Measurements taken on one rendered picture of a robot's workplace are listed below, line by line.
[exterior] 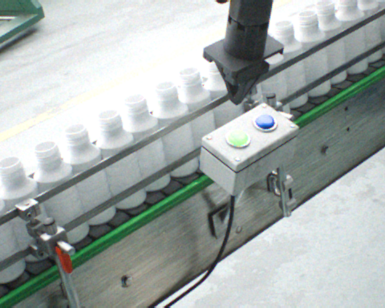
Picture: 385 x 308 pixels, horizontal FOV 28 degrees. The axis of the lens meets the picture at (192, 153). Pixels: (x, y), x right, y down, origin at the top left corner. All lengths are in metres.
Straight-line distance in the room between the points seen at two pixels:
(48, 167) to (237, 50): 0.34
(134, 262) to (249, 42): 0.44
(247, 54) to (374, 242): 1.84
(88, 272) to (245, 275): 1.55
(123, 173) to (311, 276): 1.53
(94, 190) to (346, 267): 1.61
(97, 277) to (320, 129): 0.54
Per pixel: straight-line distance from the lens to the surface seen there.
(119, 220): 1.28
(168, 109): 1.30
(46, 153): 1.18
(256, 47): 1.07
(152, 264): 1.33
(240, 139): 1.19
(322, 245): 2.85
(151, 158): 1.29
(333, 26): 1.56
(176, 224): 1.33
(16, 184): 1.18
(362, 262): 2.75
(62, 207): 1.21
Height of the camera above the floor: 1.67
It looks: 28 degrees down
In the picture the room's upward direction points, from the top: 11 degrees counter-clockwise
